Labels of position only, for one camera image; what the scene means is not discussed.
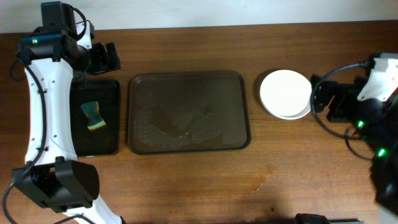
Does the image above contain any small black tray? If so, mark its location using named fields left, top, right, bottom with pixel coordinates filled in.
left=70, top=80, right=120, bottom=157

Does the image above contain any white plate bottom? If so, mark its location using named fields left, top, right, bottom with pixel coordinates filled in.
left=259, top=70, right=312, bottom=113

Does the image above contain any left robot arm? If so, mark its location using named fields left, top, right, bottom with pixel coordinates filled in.
left=11, top=1, right=124, bottom=224

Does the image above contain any green yellow sponge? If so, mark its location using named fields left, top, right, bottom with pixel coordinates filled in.
left=80, top=101, right=106, bottom=131

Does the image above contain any pale grey plate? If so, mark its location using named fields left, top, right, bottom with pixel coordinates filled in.
left=270, top=104, right=310, bottom=120

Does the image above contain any large brown serving tray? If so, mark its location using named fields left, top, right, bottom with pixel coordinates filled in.
left=127, top=70, right=251, bottom=155

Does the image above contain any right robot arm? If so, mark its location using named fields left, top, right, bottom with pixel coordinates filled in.
left=310, top=52, right=397, bottom=214

